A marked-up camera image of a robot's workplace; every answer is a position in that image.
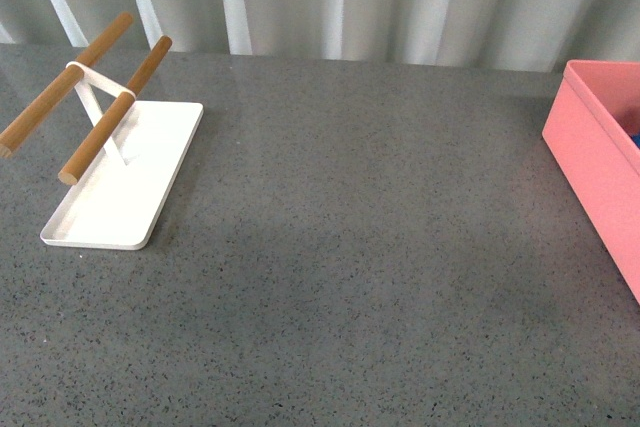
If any blue microfiber cloth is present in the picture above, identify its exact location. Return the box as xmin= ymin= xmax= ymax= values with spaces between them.
xmin=630 ymin=134 xmax=640 ymax=148

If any white rack with wooden rods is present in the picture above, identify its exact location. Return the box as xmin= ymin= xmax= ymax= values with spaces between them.
xmin=1 ymin=12 xmax=204 ymax=251

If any white curtain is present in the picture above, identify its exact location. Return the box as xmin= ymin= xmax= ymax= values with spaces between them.
xmin=1 ymin=0 xmax=639 ymax=72

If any pink plastic box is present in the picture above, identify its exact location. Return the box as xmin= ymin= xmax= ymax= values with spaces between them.
xmin=542 ymin=60 xmax=639 ymax=297

